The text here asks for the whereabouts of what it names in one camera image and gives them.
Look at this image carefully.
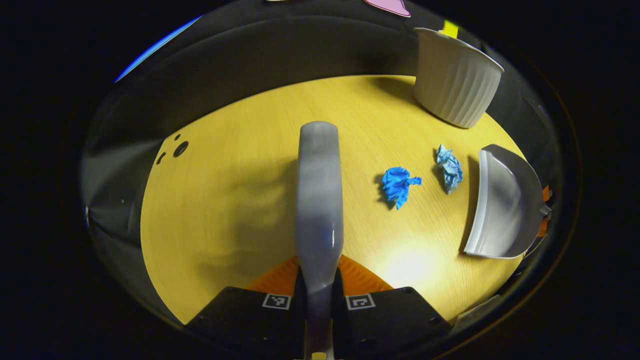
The grey dustpan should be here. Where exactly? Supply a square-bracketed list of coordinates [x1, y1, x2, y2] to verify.
[463, 144, 552, 259]

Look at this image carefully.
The dark blue paper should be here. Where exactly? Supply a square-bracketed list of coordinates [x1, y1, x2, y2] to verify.
[382, 166, 422, 210]

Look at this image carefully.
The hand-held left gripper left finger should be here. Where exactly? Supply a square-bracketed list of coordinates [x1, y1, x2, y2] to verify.
[185, 256, 306, 360]

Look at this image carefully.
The light blue paper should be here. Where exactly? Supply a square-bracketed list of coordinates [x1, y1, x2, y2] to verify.
[433, 144, 464, 194]

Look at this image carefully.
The white ribbed garbage bin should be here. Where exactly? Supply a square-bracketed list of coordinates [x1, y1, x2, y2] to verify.
[413, 27, 505, 129]

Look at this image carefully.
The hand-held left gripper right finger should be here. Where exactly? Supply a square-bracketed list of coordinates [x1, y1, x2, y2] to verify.
[332, 255, 453, 360]

